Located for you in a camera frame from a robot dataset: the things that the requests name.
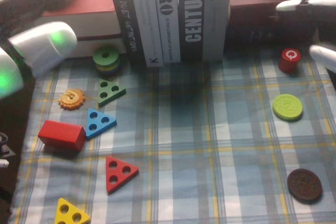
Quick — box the dark maroon hardcover book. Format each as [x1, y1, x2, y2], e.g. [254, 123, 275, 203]
[227, 0, 320, 49]

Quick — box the thick red hardcover book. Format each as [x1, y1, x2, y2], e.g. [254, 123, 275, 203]
[39, 0, 123, 42]

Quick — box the red cylinder with letter Q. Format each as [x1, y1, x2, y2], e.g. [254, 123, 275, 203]
[278, 48, 301, 74]

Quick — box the green toy sandwich cookie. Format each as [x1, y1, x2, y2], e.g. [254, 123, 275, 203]
[272, 93, 303, 122]

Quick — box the tan toy biscuit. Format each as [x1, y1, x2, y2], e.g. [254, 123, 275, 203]
[58, 88, 86, 111]

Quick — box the green triangle with three holes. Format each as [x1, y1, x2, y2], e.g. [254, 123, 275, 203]
[97, 78, 127, 108]

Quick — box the red wooden rectangular block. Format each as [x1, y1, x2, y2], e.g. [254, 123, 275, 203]
[37, 119, 87, 152]

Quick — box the blue triangle with three holes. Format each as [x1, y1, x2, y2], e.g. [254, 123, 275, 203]
[85, 107, 118, 140]

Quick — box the black clamp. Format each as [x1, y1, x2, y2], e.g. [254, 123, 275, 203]
[0, 131, 17, 159]

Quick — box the blue plaid tablecloth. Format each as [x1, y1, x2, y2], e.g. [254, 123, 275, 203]
[10, 48, 336, 224]

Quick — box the brown toy sandwich cookie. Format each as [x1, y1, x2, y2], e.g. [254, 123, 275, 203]
[286, 168, 323, 204]

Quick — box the red triangle with three holes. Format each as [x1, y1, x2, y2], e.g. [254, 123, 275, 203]
[105, 155, 140, 196]

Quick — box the yellow triangle with three holes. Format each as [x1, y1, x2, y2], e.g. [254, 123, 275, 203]
[53, 197, 91, 224]

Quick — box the green wooden ring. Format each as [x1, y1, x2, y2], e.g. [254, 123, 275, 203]
[92, 45, 121, 69]

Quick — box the yellow wooden ring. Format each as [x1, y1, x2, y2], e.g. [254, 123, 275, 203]
[94, 62, 119, 72]

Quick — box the blue wooden ring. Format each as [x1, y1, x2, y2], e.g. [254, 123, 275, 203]
[96, 61, 122, 76]

